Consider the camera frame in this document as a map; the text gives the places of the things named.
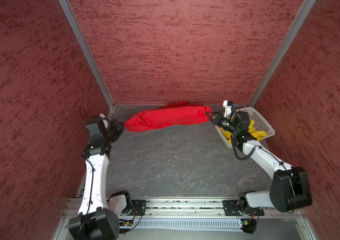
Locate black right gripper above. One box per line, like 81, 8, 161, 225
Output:
205, 110, 239, 134

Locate white plastic laundry basket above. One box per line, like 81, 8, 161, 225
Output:
215, 107, 276, 149

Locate red shorts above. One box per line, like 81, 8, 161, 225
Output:
125, 101, 212, 132

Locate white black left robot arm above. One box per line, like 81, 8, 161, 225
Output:
68, 114, 133, 240

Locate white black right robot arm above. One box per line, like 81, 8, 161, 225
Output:
206, 112, 313, 216

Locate yellow shorts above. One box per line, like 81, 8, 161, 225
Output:
220, 120, 268, 145

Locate left small circuit board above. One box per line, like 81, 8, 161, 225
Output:
119, 220, 134, 228

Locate small circuit board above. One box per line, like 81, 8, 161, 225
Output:
241, 219, 249, 228
119, 220, 134, 228

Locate right small circuit board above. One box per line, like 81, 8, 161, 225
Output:
241, 219, 249, 228

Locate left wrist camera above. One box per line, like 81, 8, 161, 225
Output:
86, 114, 110, 144

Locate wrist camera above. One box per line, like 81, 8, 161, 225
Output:
223, 100, 237, 118
86, 114, 110, 144

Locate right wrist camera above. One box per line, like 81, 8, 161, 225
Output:
223, 100, 237, 118

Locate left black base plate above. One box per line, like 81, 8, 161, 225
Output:
128, 200, 147, 216

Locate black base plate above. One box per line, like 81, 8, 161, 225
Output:
222, 199, 265, 217
128, 200, 147, 216

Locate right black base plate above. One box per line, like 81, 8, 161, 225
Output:
222, 199, 265, 217

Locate aluminium front rail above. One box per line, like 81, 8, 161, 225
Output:
63, 197, 306, 219

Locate white slotted cable duct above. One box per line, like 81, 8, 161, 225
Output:
120, 218, 242, 231

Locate left corner aluminium post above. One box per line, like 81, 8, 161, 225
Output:
58, 0, 115, 112

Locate corner aluminium post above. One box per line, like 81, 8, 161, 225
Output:
58, 0, 115, 112
248, 0, 316, 107

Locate right corner aluminium post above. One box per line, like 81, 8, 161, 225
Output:
248, 0, 316, 107

